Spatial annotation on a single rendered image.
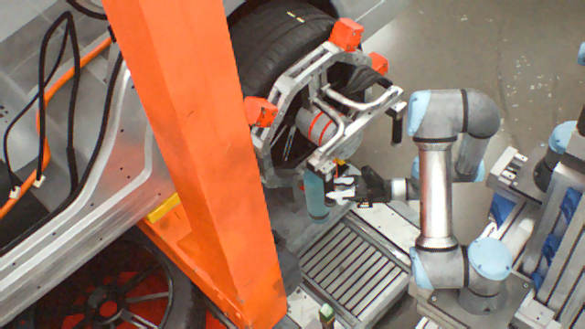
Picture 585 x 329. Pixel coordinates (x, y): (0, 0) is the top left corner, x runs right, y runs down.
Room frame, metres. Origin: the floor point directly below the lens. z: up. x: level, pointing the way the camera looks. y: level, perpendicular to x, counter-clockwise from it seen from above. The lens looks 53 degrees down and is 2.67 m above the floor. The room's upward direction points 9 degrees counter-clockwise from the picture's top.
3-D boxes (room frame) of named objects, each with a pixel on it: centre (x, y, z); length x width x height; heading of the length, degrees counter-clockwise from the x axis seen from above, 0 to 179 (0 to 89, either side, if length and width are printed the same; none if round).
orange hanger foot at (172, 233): (1.28, 0.39, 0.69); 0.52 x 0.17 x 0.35; 37
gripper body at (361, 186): (1.23, -0.26, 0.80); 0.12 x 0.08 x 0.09; 82
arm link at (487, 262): (0.82, -0.49, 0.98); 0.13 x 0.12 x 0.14; 82
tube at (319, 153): (1.39, -0.11, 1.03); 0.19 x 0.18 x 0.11; 37
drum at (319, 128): (1.49, -0.16, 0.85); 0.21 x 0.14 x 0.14; 37
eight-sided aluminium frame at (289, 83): (1.54, -0.12, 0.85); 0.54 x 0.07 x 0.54; 127
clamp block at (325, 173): (1.28, -0.10, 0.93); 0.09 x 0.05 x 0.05; 37
